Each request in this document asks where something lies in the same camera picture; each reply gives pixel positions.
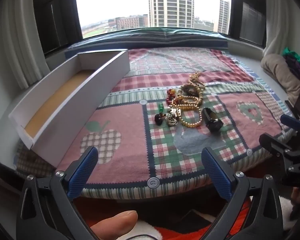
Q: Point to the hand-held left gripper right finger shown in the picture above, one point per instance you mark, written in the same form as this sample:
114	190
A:
215	172

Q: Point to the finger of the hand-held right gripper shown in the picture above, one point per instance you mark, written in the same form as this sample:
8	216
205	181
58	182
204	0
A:
290	122
272	141

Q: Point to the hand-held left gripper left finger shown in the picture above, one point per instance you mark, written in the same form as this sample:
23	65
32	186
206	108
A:
83	172

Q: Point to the white cardboard box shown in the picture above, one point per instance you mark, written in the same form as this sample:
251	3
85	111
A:
65	120

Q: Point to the gold rectangular charm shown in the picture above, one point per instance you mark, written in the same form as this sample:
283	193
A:
174	111

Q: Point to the green bead charm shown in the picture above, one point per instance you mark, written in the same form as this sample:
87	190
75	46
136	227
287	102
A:
160	107

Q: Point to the gold bangle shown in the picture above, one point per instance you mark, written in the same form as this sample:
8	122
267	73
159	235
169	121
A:
199	83

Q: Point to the person's right hand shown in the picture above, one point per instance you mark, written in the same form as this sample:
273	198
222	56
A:
298	197

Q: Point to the person's left hand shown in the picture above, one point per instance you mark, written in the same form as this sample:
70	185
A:
115	222

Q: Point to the beige cloth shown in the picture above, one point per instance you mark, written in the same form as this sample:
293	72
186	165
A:
280	75

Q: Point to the patchwork plaid quilt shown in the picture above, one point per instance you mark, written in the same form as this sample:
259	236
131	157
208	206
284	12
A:
120	135

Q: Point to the green cloth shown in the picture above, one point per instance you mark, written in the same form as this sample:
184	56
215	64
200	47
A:
296	55

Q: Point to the white curtain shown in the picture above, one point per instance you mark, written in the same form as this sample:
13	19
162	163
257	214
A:
282	12
12	30

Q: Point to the slim tower building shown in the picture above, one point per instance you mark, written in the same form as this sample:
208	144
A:
223	15

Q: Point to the dark striped cloth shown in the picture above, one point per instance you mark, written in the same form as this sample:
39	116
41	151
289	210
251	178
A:
165	36

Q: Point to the low brown building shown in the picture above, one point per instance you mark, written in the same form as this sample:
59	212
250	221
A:
130	22

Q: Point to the tall tower building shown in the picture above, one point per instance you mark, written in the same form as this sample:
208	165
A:
171	2

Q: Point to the dark window frame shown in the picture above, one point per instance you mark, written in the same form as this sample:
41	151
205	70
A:
55	17
247	17

